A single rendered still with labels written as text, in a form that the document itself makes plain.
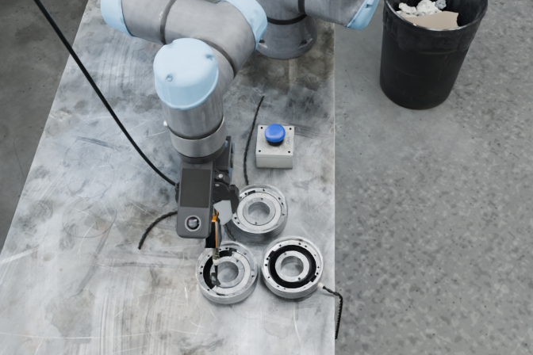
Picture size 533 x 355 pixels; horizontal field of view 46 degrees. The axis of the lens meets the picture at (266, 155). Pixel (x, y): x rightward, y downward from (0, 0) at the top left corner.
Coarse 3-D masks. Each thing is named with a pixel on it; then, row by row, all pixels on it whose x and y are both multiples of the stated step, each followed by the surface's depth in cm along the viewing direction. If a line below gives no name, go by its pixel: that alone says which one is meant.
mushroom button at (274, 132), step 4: (272, 124) 119; (276, 124) 119; (268, 128) 118; (272, 128) 118; (276, 128) 118; (280, 128) 118; (284, 128) 119; (264, 132) 119; (268, 132) 118; (272, 132) 118; (276, 132) 118; (280, 132) 118; (284, 132) 118; (268, 136) 118; (272, 136) 117; (276, 136) 117; (280, 136) 117; (284, 136) 118; (272, 140) 117; (276, 140) 117; (280, 140) 118
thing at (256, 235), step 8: (256, 184) 115; (264, 184) 115; (240, 192) 115; (248, 192) 116; (256, 192) 116; (264, 192) 115; (272, 192) 115; (280, 192) 114; (240, 200) 115; (248, 200) 114; (256, 200) 114; (264, 200) 114; (280, 200) 114; (248, 208) 114; (256, 208) 116; (264, 208) 116; (272, 208) 113; (232, 216) 111; (248, 216) 112; (272, 216) 112; (232, 224) 113; (240, 224) 112; (256, 224) 112; (264, 224) 112; (280, 224) 110; (240, 232) 111; (248, 232) 110; (256, 232) 109; (264, 232) 109; (272, 232) 110; (256, 240) 113
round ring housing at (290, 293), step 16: (288, 240) 109; (304, 240) 108; (288, 256) 108; (304, 256) 108; (320, 256) 106; (304, 272) 106; (320, 272) 104; (272, 288) 104; (288, 288) 104; (304, 288) 103
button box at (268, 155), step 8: (264, 128) 122; (288, 128) 122; (264, 136) 121; (288, 136) 121; (264, 144) 120; (272, 144) 119; (280, 144) 120; (288, 144) 120; (256, 152) 119; (264, 152) 119; (272, 152) 119; (280, 152) 119; (288, 152) 118; (256, 160) 120; (264, 160) 120; (272, 160) 120; (280, 160) 120; (288, 160) 120; (288, 168) 122
